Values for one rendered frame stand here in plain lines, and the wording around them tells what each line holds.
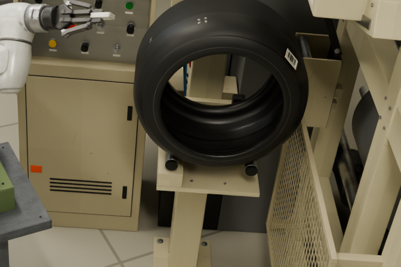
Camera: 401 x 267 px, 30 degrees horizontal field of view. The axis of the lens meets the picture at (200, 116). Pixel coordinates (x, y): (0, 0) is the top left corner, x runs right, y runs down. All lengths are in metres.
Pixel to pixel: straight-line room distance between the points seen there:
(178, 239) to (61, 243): 0.58
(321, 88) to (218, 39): 0.65
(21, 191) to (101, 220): 0.82
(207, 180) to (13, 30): 0.87
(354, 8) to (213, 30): 0.48
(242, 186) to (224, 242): 0.97
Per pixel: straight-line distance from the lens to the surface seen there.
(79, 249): 3.55
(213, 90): 2.85
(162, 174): 2.62
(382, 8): 1.95
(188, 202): 3.20
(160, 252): 3.54
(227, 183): 2.71
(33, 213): 2.77
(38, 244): 3.58
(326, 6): 2.02
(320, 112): 2.87
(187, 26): 2.33
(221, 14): 2.35
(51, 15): 2.36
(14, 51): 2.41
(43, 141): 3.33
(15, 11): 2.43
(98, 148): 3.32
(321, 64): 2.76
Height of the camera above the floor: 2.52
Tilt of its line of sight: 35 degrees down
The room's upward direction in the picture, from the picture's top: 7 degrees clockwise
